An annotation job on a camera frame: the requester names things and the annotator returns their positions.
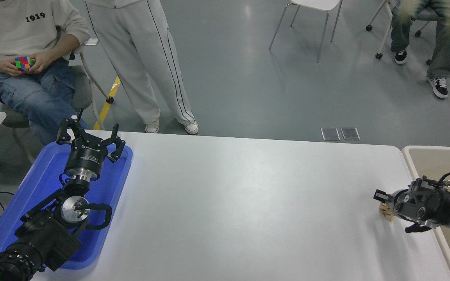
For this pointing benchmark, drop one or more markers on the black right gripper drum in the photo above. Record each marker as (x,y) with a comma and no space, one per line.
(428,205)

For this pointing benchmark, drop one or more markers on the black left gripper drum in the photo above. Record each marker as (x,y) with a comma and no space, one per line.
(86,158)

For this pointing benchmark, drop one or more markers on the tan paper ball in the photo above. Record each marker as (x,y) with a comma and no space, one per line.
(386,212)

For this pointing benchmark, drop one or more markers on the colourful puzzle cube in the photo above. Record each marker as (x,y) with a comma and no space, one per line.
(24,63)

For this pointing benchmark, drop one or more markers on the person's left forearm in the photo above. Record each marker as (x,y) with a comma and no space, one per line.
(64,45)

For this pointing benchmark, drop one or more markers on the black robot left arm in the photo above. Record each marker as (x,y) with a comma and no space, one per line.
(45,234)

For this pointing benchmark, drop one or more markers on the person's left hand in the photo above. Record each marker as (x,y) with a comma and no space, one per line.
(43,60)

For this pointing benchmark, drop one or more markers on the person's right hand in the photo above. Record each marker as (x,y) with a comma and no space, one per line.
(7,67)

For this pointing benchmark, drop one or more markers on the large pale bin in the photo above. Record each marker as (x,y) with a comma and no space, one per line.
(428,160)

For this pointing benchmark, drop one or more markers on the grey wheeled office chair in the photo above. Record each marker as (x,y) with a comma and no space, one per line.
(424,15)
(82,89)

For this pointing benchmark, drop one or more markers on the blue plastic tray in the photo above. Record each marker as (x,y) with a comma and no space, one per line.
(41,183)

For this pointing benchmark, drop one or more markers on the metal floor plate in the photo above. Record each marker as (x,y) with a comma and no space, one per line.
(330,134)
(350,133)

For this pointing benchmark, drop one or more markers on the white paper sheet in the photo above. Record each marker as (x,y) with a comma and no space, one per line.
(91,41)

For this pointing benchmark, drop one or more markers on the white chair with metal legs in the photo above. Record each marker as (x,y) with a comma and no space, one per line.
(318,4)

